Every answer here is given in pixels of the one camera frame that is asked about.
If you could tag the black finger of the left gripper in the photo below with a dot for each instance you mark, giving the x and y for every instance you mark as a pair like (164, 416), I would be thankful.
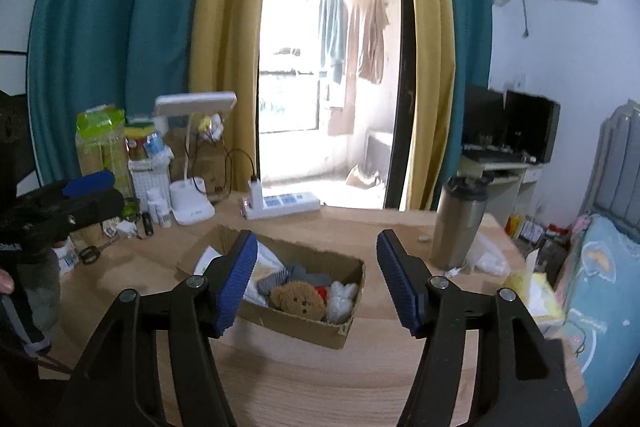
(96, 188)
(77, 213)

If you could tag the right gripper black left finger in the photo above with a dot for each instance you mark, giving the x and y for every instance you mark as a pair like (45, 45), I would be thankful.
(116, 381)

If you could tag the clear bubble wrap bundle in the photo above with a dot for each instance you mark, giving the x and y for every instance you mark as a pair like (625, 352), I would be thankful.
(340, 302)

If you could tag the white perforated basket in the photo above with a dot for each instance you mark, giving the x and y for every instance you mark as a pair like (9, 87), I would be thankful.
(149, 175)

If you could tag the black scissors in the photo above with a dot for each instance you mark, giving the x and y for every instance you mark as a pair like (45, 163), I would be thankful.
(92, 254)

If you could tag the white pill bottle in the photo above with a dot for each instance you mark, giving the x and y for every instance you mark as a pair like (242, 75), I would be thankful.
(163, 214)

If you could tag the white desk lamp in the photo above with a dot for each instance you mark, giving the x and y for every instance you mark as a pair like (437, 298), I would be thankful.
(189, 201)

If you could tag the yellow tissue pack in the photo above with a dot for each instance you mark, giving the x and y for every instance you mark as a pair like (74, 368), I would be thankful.
(536, 293)

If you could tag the blue patterned bedsheet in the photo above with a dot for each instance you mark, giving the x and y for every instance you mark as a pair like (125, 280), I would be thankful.
(597, 286)

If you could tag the clear plastic bag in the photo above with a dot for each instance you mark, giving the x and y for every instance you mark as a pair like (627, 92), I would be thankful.
(486, 256)

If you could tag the white charger plug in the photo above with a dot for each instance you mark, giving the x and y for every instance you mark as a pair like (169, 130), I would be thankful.
(255, 193)

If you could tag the white power strip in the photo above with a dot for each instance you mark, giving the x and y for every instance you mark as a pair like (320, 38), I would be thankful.
(274, 206)

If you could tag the steel travel mug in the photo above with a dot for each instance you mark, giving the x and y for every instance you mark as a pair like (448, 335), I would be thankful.
(460, 210)

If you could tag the white computer desk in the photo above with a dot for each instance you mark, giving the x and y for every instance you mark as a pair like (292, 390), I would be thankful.
(512, 188)

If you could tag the teal left curtain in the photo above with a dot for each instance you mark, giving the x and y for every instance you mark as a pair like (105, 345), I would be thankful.
(85, 53)

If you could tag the teal curtain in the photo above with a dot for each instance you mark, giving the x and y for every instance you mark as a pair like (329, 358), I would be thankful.
(472, 50)
(85, 53)

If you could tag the brown teddy bear toy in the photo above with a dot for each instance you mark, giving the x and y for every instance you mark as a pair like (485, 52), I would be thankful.
(299, 299)

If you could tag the yellow left curtain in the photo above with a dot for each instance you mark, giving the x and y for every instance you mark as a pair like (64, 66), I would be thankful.
(224, 57)

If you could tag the yellow curtain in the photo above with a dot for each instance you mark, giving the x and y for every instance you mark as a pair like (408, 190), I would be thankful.
(224, 57)
(435, 69)

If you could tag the grey knit cloth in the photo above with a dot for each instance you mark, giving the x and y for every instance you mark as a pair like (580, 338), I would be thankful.
(292, 273)

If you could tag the grey padded headboard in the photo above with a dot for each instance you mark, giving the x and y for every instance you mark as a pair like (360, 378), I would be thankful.
(613, 190)

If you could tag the brown cardboard box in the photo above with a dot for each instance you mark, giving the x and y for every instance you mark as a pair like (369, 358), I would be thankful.
(273, 255)

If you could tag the black monitor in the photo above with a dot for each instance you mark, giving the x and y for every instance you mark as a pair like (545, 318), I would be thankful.
(508, 127)

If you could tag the hanging teal shirt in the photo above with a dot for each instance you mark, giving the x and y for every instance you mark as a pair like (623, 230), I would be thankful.
(332, 30)

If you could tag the yellow right curtain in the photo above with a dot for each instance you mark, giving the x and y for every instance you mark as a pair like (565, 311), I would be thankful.
(435, 69)

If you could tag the hanging brown shirt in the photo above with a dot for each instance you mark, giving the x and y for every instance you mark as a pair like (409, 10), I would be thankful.
(370, 22)

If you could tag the teal right curtain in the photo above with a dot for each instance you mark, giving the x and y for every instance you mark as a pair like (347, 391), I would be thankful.
(472, 50)

